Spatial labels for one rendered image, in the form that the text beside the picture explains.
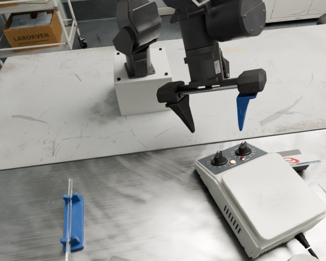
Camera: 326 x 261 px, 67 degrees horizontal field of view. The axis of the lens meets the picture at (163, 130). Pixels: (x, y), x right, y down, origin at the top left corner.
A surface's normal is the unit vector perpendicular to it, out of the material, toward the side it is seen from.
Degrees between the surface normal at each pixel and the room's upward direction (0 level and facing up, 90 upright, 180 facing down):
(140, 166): 0
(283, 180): 0
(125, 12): 62
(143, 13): 78
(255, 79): 31
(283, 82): 0
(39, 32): 91
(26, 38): 91
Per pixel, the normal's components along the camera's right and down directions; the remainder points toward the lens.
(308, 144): -0.04, -0.66
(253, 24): 0.62, 0.13
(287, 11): 0.13, 0.74
